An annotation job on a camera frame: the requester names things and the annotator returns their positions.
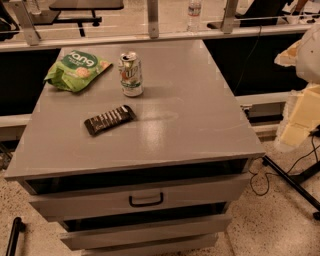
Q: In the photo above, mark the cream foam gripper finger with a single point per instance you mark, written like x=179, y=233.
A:
x=301, y=115
x=287, y=58

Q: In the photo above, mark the black rxbar chocolate bar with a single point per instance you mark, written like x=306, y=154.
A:
x=109, y=120

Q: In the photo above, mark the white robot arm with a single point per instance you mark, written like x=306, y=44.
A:
x=308, y=56

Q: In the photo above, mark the black floor stand leg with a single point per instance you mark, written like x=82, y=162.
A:
x=295, y=182

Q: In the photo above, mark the clear plastic water bottle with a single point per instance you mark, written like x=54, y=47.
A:
x=194, y=13

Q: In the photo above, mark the white green soda can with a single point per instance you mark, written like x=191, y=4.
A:
x=130, y=69

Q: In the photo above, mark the bottom grey drawer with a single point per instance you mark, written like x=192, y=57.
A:
x=157, y=247

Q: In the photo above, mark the grey drawer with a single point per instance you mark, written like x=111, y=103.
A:
x=157, y=247
x=147, y=232
x=114, y=201

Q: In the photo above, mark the grey drawer cabinet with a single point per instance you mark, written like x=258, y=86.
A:
x=188, y=125

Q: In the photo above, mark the green snack chip bag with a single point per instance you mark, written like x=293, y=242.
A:
x=76, y=70

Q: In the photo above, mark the black table background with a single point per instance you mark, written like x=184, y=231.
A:
x=50, y=16

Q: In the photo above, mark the top grey drawer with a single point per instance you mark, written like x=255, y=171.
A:
x=114, y=201

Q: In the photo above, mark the middle grey drawer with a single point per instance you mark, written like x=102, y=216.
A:
x=147, y=232

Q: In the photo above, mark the black bar lower left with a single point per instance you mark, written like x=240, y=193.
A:
x=17, y=227

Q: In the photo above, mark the metal railing frame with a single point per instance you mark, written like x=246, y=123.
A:
x=140, y=20

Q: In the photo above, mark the black drawer handle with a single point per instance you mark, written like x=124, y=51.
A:
x=140, y=202

